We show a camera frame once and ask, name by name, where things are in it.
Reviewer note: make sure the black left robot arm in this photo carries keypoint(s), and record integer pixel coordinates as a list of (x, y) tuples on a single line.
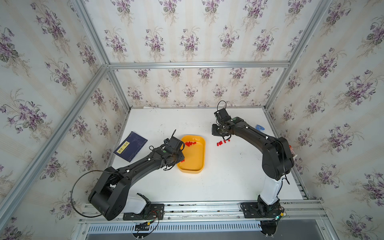
[(110, 194)]

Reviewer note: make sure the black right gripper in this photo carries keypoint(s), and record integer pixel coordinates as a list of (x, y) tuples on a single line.
[(213, 132)]

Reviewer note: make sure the yellow plastic storage tray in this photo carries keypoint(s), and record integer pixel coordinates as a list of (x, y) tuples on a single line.
[(194, 156)]

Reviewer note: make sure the pink pen cup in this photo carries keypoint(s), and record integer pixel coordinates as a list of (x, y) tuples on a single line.
[(294, 155)]

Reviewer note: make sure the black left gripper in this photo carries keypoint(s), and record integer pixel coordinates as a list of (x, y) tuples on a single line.
[(181, 158)]

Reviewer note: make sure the dark blue notebook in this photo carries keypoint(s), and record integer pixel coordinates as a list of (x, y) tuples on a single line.
[(130, 147)]

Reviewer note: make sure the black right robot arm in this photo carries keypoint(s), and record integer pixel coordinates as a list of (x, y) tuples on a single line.
[(277, 158)]

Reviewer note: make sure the aluminium mounting rail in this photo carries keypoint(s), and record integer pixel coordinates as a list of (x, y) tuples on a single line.
[(216, 211)]

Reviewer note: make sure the blue plastic clip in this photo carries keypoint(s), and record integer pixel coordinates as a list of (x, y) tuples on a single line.
[(260, 128)]

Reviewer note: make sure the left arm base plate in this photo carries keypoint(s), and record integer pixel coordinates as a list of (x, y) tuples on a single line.
[(144, 211)]

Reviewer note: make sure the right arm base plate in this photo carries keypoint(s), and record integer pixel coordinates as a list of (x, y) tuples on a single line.
[(260, 210)]

